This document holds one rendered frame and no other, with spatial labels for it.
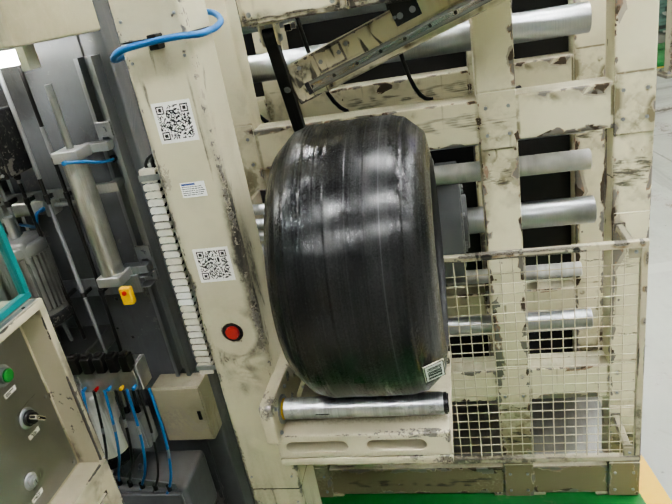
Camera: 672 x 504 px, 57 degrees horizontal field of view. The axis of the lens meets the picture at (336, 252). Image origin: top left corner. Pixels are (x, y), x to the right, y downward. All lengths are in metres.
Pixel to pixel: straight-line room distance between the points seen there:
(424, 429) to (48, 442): 0.72
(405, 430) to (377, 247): 0.44
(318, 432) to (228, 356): 0.25
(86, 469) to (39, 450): 0.12
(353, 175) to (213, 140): 0.28
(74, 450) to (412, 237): 0.81
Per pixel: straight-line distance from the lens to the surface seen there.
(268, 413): 1.27
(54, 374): 1.29
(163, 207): 1.25
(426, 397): 1.26
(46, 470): 1.33
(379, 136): 1.09
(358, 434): 1.29
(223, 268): 1.25
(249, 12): 1.37
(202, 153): 1.17
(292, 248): 1.01
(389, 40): 1.46
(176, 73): 1.16
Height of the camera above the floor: 1.69
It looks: 23 degrees down
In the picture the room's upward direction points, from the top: 10 degrees counter-clockwise
